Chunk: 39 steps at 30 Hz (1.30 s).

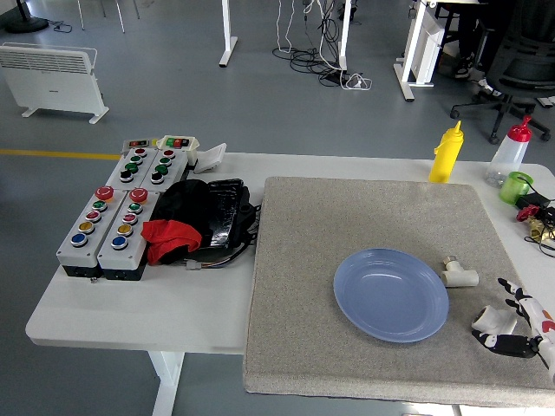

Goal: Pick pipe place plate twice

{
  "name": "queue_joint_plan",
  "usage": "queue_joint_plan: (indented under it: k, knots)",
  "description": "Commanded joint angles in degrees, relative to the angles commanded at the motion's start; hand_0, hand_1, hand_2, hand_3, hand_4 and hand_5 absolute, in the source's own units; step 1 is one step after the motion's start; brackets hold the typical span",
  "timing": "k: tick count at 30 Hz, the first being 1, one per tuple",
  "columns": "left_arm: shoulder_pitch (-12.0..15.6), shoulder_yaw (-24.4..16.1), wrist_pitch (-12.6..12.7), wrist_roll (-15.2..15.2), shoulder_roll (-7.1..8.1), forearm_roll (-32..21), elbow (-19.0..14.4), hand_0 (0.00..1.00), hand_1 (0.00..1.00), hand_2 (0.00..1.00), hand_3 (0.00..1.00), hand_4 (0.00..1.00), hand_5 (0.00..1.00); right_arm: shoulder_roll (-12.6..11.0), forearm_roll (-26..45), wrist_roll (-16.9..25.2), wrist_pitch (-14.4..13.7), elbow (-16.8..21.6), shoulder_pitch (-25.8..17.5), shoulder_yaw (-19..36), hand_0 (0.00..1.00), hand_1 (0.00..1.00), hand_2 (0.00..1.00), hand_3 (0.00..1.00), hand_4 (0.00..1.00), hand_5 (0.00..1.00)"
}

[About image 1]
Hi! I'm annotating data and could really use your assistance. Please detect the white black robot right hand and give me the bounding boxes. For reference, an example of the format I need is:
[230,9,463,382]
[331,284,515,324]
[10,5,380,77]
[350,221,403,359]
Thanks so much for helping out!
[471,276,555,383]

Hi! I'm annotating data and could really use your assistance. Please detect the blue plate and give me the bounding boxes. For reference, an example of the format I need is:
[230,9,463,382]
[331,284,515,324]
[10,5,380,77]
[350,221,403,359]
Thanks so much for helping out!
[332,247,451,344]

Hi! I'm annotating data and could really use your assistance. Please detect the black power adapter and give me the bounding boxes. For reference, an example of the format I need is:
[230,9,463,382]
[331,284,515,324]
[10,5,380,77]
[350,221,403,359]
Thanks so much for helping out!
[515,192,552,210]

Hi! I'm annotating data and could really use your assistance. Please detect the green translucent cup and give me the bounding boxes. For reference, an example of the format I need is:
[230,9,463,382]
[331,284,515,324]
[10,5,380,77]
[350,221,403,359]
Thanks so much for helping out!
[498,171,533,205]

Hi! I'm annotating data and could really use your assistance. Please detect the clear squeeze bottle, red cap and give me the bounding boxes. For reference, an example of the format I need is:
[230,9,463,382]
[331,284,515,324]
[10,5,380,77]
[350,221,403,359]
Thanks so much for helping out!
[486,114,533,188]

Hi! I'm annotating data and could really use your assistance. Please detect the yellow squeeze bottle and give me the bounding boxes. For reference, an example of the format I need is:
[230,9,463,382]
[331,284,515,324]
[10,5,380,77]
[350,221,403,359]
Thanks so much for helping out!
[428,120,465,184]

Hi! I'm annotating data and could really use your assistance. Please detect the grey-brown mat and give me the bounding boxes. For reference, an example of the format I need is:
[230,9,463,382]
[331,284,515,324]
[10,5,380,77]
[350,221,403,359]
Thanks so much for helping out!
[242,175,555,408]

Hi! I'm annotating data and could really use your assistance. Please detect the black office chair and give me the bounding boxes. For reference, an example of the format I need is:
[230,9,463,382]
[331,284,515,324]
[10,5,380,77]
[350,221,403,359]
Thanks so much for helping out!
[449,0,555,146]

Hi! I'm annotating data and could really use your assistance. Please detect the person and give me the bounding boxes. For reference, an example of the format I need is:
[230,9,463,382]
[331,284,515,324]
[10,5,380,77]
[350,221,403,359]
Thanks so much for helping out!
[453,0,521,80]

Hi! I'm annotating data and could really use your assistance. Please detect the glossy black tray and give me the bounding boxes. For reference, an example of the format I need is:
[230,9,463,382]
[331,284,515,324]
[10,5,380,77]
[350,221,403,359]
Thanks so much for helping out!
[203,178,251,249]

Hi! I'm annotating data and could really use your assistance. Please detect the white desk leg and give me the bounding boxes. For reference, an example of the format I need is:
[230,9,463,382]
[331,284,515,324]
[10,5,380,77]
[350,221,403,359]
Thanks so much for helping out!
[219,0,238,68]
[337,0,353,73]

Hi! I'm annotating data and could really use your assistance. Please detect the white table leg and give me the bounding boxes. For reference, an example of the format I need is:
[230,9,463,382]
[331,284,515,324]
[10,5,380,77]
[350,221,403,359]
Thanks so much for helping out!
[147,350,186,416]

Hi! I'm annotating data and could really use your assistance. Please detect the red cloth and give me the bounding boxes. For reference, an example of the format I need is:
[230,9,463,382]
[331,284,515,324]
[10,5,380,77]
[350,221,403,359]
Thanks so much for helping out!
[140,219,204,265]

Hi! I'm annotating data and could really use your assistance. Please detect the grey button box, black knob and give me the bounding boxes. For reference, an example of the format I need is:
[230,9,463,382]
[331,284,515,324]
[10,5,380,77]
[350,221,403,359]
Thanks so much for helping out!
[140,148,190,194]
[105,146,157,192]

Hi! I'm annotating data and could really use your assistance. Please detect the grey button box, emergency stop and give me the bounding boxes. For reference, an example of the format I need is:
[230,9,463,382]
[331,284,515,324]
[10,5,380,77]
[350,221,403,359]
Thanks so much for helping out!
[55,185,127,278]
[95,188,161,282]

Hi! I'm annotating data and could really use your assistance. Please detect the metal chair legs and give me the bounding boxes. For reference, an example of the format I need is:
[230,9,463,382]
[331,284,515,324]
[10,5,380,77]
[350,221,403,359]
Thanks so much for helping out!
[77,0,140,35]

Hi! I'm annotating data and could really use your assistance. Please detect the white panel heater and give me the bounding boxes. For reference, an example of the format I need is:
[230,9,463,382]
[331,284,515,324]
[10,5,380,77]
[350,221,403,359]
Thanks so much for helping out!
[0,42,110,126]

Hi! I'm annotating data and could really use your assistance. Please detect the black round stand base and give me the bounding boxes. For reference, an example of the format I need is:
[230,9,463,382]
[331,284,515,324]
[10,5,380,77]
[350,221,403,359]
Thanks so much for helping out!
[3,0,49,35]

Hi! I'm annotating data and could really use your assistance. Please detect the thin black cable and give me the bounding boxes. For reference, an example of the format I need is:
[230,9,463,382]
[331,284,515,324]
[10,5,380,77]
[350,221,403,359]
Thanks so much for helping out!
[523,233,555,257]

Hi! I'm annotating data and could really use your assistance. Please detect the brass valve with red handle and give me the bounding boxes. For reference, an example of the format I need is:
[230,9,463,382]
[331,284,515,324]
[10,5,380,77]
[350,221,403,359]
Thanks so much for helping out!
[515,204,555,244]

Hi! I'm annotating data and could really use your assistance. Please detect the white desk frame with panel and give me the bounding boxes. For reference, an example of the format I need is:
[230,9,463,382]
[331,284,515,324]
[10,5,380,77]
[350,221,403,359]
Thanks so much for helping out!
[393,0,446,102]

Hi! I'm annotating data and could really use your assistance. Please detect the tangle of floor cables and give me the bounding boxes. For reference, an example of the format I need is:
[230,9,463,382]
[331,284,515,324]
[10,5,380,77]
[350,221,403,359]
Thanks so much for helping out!
[271,0,374,92]

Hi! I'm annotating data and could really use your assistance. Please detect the white connector with wires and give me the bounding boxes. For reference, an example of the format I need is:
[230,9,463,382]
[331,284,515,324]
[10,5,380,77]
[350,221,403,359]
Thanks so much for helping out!
[184,255,220,272]

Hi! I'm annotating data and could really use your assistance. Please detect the white wall switch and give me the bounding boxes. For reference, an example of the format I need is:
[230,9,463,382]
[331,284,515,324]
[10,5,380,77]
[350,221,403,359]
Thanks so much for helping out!
[193,142,228,174]

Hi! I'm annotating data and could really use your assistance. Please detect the cream switch box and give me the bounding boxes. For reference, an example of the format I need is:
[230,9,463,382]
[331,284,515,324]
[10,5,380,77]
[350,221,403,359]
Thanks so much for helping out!
[155,134,200,166]

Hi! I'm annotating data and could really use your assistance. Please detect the small grey switch box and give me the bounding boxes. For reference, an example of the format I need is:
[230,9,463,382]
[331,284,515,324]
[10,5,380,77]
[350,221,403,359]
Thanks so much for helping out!
[122,138,160,153]

